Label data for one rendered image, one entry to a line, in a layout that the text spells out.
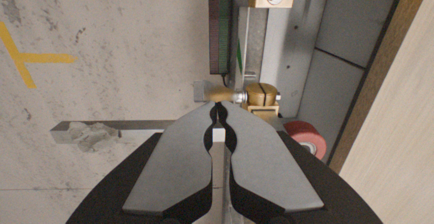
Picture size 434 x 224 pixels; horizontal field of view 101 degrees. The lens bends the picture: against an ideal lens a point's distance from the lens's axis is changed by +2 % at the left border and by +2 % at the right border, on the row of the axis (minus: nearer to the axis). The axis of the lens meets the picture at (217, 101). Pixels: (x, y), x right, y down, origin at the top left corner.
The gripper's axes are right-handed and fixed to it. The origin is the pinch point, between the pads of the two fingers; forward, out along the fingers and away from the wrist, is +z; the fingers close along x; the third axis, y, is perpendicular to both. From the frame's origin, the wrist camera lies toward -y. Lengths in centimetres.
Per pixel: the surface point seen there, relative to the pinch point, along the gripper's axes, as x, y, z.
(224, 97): 0.7, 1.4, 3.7
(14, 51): -118, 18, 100
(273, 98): 9.2, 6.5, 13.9
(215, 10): 0.3, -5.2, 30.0
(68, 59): -89, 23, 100
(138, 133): -13.2, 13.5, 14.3
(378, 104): 22.6, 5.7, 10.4
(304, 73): 26.3, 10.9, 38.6
